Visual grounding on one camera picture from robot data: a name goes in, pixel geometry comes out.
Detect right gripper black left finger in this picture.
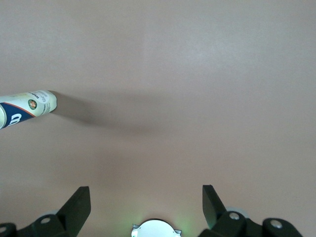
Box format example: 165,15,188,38
0,186,91,237

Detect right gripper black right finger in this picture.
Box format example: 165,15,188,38
199,184,304,237

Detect blue white tennis ball can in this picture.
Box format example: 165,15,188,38
0,90,58,130

